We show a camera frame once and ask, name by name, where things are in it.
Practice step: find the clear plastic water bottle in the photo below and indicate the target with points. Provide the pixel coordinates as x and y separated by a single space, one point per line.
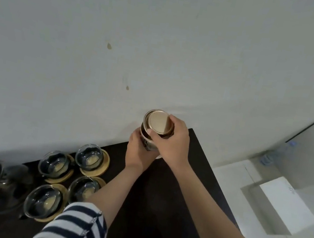
276 154

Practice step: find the striped shirt sleeve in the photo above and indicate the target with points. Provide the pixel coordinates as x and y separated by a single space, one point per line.
74 226

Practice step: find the glass cup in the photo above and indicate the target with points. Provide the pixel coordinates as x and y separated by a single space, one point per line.
43 201
88 157
83 189
53 164

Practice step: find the white box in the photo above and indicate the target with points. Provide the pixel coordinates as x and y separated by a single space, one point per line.
286 203

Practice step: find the person's right hand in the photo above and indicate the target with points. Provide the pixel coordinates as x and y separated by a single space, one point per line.
176 147

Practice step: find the dark wooden table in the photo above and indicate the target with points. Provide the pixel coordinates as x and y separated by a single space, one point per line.
160 213

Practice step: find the white tea tin gold lid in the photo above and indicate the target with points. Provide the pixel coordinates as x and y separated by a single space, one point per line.
158 122

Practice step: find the bamboo coaster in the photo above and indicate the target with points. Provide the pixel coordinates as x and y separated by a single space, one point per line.
62 193
68 175
105 161
101 182

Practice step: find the person's left hand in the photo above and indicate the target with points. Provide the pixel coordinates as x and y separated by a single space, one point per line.
139 156

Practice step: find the person's right forearm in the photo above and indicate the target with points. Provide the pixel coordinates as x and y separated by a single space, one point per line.
211 227

